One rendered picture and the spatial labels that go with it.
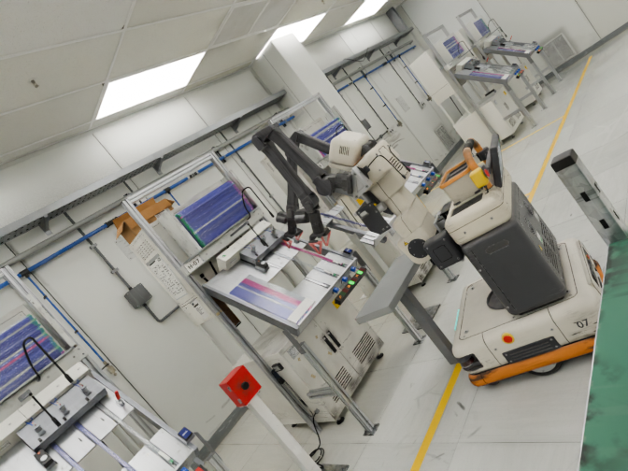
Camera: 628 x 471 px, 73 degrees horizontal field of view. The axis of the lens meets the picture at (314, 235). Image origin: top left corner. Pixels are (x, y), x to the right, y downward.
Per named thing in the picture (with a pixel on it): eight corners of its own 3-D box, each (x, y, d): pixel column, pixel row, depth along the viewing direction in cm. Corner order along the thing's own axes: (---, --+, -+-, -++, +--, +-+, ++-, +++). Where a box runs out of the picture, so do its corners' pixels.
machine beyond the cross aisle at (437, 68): (550, 104, 623) (475, -6, 603) (540, 122, 568) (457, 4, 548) (471, 151, 723) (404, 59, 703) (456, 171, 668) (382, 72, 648)
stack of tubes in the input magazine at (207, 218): (255, 207, 302) (231, 178, 299) (204, 246, 268) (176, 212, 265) (247, 215, 311) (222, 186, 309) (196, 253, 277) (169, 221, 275)
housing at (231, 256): (274, 238, 312) (271, 222, 303) (228, 278, 279) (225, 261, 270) (264, 235, 315) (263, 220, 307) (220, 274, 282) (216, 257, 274)
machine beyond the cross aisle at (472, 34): (565, 77, 719) (501, -19, 699) (558, 91, 664) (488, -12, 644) (493, 121, 819) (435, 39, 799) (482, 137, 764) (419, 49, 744)
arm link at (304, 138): (288, 127, 236) (295, 125, 245) (282, 150, 243) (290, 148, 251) (362, 157, 226) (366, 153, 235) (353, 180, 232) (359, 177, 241)
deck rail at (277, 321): (299, 334, 236) (299, 326, 232) (297, 336, 235) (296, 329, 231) (206, 291, 269) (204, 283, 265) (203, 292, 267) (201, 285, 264)
